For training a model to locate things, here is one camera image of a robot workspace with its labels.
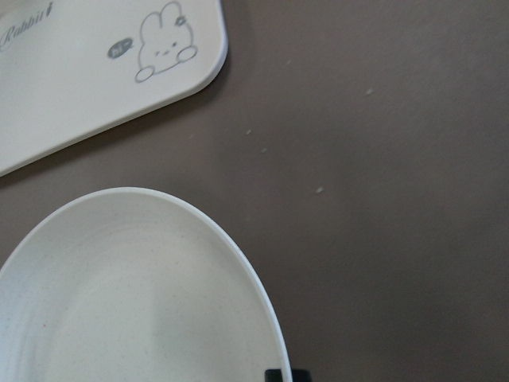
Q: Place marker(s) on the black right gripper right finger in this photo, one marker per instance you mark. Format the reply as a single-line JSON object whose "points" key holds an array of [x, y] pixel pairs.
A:
{"points": [[301, 375]]}

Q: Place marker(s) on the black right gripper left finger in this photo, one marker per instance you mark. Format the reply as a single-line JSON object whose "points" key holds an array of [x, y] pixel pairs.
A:
{"points": [[273, 375]]}

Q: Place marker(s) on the round cream plate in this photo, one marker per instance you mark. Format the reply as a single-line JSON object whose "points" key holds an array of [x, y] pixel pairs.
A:
{"points": [[132, 284]]}

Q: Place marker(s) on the cream rabbit tray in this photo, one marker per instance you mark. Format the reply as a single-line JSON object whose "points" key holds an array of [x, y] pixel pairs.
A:
{"points": [[73, 69]]}

